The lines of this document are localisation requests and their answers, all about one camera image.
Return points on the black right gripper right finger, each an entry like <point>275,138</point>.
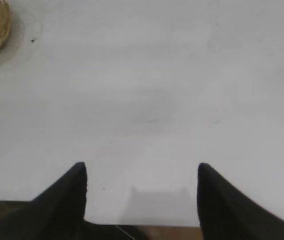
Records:
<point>227,212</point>

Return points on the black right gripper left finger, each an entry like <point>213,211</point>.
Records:
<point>64,200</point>

